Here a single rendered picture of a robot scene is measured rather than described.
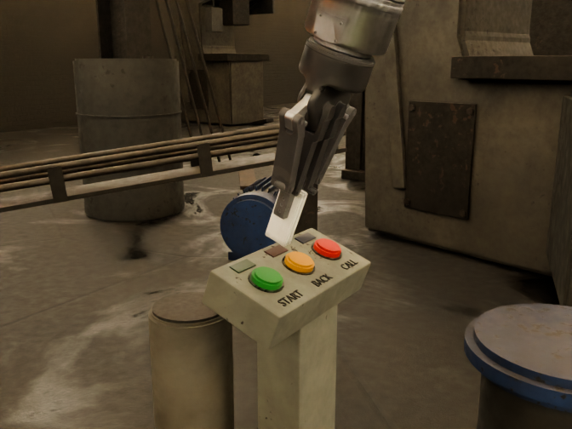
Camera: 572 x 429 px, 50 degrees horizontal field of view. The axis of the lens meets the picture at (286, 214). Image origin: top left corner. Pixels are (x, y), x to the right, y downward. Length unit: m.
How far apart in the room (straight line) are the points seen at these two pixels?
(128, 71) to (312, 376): 2.71
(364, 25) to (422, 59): 2.26
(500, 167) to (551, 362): 1.74
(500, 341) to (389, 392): 0.72
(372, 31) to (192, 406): 0.57
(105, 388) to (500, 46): 2.21
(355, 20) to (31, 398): 1.44
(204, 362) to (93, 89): 2.69
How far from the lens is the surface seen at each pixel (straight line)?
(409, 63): 2.91
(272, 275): 0.75
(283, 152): 0.65
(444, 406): 1.70
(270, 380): 0.84
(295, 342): 0.79
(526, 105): 2.62
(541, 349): 1.05
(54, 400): 1.78
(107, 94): 3.41
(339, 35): 0.61
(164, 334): 0.87
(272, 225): 0.72
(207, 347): 0.87
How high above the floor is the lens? 0.86
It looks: 14 degrees down
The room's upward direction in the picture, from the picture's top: straight up
